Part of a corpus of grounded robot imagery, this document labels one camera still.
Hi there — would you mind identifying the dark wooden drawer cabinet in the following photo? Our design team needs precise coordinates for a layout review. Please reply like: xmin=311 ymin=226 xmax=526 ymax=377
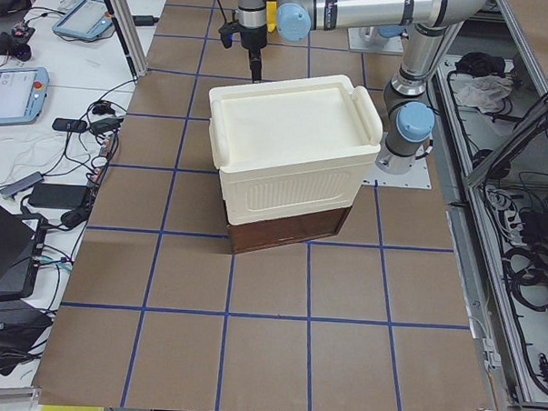
xmin=226 ymin=206 xmax=352 ymax=253

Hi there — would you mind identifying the blue teach pendant near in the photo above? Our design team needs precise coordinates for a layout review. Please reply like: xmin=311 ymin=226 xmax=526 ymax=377
xmin=0 ymin=66 xmax=49 ymax=126

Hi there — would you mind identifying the blue teach pendant far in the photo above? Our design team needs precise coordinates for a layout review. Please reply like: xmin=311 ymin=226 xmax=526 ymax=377
xmin=52 ymin=0 xmax=113 ymax=42

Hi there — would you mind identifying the aluminium frame post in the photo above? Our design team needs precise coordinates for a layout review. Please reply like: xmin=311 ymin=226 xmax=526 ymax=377
xmin=103 ymin=0 xmax=148 ymax=80

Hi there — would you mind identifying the cream plastic storage box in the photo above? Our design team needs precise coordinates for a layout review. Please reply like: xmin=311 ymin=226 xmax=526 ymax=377
xmin=209 ymin=75 xmax=383 ymax=225

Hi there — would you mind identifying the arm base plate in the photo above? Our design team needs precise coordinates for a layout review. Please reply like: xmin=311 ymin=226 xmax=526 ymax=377
xmin=348 ymin=25 xmax=405 ymax=55
xmin=363 ymin=147 xmax=432 ymax=189

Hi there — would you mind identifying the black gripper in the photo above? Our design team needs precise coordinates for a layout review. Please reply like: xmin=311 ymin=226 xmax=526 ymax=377
xmin=237 ymin=7 xmax=267 ymax=83

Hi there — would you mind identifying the black laptop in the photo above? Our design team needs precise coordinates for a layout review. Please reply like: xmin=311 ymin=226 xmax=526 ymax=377
xmin=0 ymin=206 xmax=46 ymax=301

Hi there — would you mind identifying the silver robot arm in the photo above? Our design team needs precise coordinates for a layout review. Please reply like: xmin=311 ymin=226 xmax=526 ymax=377
xmin=220 ymin=0 xmax=487 ymax=106

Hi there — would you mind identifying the yellow plush toy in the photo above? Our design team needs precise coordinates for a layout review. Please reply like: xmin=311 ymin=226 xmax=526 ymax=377
xmin=266 ymin=2 xmax=277 ymax=34

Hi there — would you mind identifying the blue teach pendant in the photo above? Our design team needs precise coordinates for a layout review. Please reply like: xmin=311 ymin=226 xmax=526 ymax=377
xmin=52 ymin=0 xmax=113 ymax=42
xmin=0 ymin=66 xmax=49 ymax=126

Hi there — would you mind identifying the white crumpled cloth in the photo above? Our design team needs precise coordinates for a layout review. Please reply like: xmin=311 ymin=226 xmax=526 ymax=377
xmin=456 ymin=75 xmax=513 ymax=113

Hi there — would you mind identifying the black power adapter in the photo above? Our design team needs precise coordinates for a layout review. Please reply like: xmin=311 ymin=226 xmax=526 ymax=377
xmin=28 ymin=183 xmax=86 ymax=209

